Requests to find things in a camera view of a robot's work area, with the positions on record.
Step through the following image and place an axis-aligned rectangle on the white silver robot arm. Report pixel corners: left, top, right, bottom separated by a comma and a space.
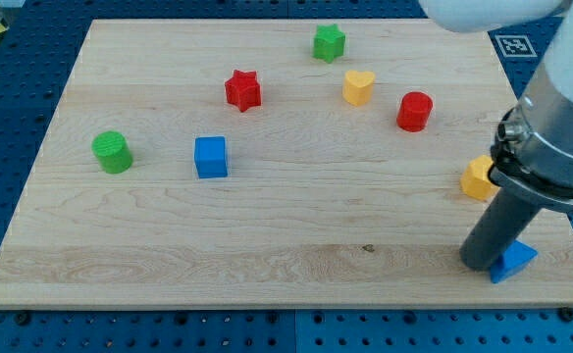
420, 0, 573, 216

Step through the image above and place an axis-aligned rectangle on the blue cube block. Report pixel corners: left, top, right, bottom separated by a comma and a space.
194, 136, 228, 178

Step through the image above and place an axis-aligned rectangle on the wooden board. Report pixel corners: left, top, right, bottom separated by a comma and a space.
0, 20, 573, 311

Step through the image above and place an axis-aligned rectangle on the red star block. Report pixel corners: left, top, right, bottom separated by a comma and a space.
225, 70, 262, 112

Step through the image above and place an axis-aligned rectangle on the yellow heart block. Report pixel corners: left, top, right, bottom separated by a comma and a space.
342, 70, 376, 106

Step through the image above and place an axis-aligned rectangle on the green star block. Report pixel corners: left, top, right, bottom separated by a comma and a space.
312, 24, 346, 64

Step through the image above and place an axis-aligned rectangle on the red cylinder block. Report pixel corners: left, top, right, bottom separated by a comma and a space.
396, 91, 434, 132

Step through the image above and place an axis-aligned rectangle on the green cylinder block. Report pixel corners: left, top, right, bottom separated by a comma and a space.
91, 130, 133, 174

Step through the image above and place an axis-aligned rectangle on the yellow hexagon block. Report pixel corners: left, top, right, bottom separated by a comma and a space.
460, 155, 498, 201

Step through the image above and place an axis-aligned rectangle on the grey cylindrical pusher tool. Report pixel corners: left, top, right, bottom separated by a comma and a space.
459, 189, 541, 271

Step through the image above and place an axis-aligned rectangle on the blue triangle block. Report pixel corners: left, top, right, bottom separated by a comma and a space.
490, 240, 539, 283

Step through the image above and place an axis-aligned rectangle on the white fiducial marker tag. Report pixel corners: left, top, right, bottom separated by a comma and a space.
495, 34, 537, 58

